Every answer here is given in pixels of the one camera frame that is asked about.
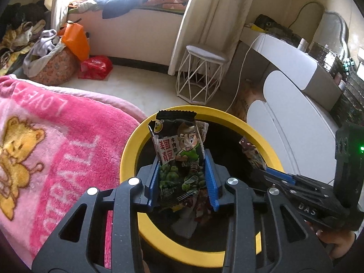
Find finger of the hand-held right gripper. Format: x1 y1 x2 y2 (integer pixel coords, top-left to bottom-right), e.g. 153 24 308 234
250 166 335 197

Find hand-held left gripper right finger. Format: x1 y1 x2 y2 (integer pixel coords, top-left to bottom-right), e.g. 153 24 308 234
203 149 333 273

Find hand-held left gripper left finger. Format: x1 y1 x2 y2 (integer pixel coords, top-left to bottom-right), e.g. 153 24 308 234
31 156 161 273

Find colourful snack wrapper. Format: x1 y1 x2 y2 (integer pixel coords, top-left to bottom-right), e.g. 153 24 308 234
239 136 266 174

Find yellow-rimmed trash bin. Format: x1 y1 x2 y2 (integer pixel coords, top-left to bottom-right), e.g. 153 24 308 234
119 105 285 268

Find black cartoon snack packet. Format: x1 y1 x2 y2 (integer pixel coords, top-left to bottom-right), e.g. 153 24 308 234
148 109 207 214

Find person's right hand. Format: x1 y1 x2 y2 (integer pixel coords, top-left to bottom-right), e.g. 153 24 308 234
308 220 357 259

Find pink printed blanket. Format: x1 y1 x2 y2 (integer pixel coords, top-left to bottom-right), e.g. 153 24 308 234
0 74 148 270

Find white vanity dresser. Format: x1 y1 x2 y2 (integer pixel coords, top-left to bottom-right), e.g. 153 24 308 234
240 31 346 184

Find clear cosmetics organizer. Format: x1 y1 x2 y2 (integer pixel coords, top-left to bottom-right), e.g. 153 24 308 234
308 41 342 71

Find red plastic bag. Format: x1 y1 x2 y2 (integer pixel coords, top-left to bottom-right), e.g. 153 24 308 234
78 55 113 80

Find black bag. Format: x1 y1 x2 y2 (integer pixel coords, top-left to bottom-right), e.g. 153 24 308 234
254 14 295 36

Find floral basket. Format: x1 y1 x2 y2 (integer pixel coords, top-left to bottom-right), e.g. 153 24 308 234
28 47 80 86

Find vanity mirror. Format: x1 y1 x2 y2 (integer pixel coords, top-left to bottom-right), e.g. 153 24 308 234
311 10 350 63

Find cream curtain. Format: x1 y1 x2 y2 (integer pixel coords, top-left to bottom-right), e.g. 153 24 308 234
169 0 262 76

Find orange bag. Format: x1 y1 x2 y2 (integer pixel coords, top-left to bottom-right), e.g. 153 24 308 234
58 20 90 61

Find grey and white clothes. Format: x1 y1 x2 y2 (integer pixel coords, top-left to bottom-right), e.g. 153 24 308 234
23 29 67 77

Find dark jacket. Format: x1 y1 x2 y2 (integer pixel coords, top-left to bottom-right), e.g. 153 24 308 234
94 0 151 20

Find yellow and black patterned blanket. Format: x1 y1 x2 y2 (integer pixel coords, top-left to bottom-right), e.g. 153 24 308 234
0 44 32 69

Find colourful cloth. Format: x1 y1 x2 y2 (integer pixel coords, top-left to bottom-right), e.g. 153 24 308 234
68 0 99 13

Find sheer white curtain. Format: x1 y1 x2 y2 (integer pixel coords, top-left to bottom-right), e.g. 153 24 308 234
44 0 91 30

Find black clothing pile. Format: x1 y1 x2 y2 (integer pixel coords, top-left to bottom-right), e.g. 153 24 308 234
0 3 49 32

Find white cable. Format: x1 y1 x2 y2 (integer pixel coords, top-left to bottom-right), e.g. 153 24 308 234
226 34 269 113

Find white wire stool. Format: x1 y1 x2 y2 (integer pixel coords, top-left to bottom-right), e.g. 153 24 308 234
176 45 229 104

